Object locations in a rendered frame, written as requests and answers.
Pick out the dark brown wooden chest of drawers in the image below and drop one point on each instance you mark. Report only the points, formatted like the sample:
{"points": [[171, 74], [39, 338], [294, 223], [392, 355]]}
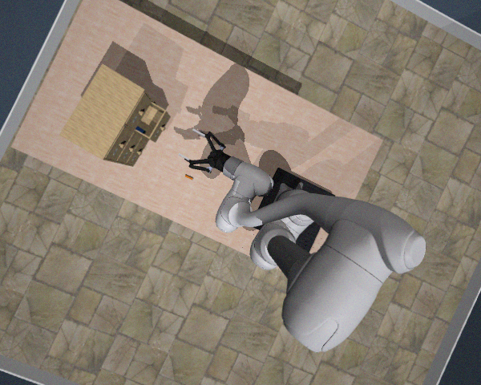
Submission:
{"points": [[102, 112]]}

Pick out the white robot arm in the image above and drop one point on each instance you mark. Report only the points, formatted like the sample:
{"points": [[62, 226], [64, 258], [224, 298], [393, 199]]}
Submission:
{"points": [[328, 292]]}

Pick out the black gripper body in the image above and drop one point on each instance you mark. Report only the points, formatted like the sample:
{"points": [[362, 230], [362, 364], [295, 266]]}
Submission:
{"points": [[219, 160]]}

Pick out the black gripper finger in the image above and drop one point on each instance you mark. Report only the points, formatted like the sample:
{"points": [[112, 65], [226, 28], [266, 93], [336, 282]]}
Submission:
{"points": [[207, 136], [192, 162]]}

